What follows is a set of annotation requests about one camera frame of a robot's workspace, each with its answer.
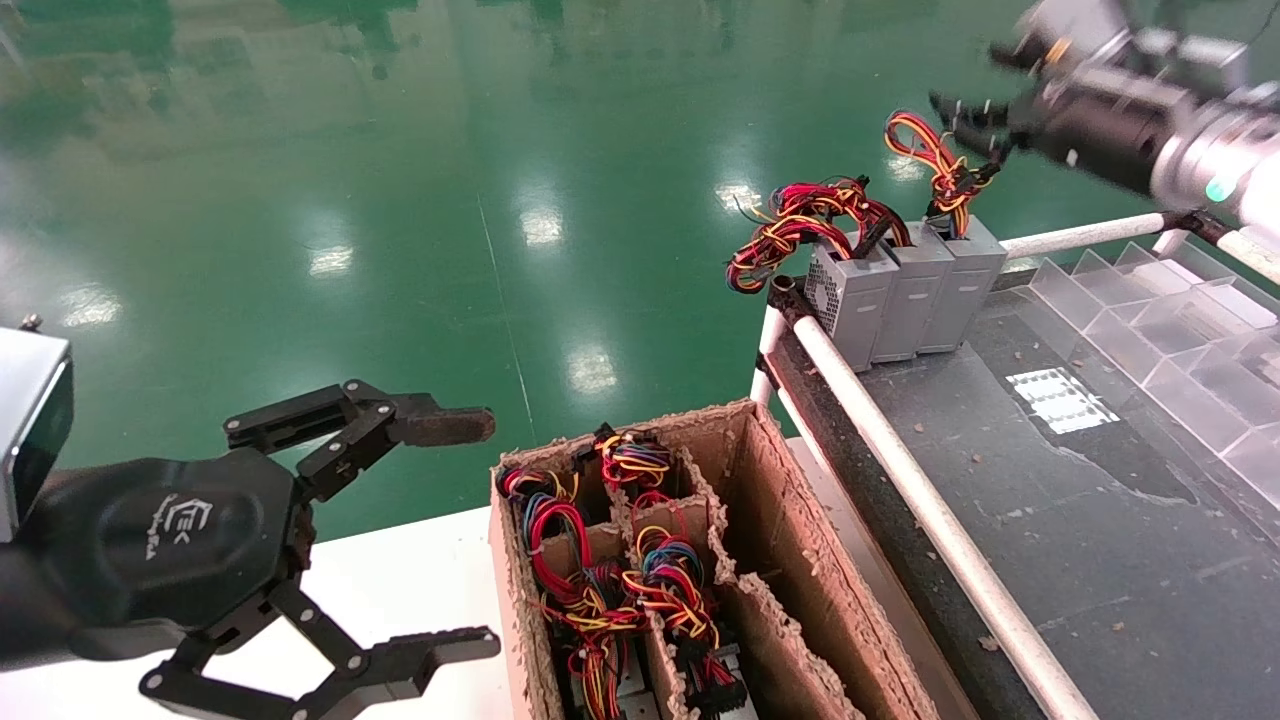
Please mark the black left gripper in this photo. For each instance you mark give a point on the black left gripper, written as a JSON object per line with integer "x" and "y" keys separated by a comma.
{"x": 180, "y": 540}

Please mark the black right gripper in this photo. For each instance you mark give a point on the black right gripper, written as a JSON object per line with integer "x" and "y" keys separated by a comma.
{"x": 1110, "y": 125}

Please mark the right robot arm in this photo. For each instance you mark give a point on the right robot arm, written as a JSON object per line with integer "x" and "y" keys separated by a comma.
{"x": 1240, "y": 150}

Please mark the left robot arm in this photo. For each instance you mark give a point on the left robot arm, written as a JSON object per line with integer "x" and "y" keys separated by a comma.
{"x": 25, "y": 620}

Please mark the black pipe joint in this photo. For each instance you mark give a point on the black pipe joint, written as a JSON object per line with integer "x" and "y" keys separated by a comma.
{"x": 790, "y": 298}
{"x": 1195, "y": 220}

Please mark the clear acrylic divider tray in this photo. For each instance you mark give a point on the clear acrylic divider tray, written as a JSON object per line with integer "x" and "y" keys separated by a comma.
{"x": 1190, "y": 370}

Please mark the brown cardboard divider box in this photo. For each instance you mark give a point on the brown cardboard divider box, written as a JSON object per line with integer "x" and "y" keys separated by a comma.
{"x": 790, "y": 540}

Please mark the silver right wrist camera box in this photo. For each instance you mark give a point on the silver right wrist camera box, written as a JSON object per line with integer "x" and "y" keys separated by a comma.
{"x": 1080, "y": 35}

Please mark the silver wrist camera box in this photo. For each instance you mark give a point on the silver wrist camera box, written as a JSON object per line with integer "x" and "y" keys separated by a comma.
{"x": 25, "y": 420}
{"x": 1080, "y": 35}

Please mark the short white pipe post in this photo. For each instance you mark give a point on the short white pipe post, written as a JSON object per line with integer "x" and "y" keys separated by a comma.
{"x": 768, "y": 350}

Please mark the long white pipe rail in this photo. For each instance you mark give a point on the long white pipe rail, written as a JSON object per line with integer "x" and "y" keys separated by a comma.
{"x": 930, "y": 500}

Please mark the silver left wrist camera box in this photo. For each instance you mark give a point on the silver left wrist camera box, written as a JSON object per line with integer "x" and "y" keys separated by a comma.
{"x": 25, "y": 420}

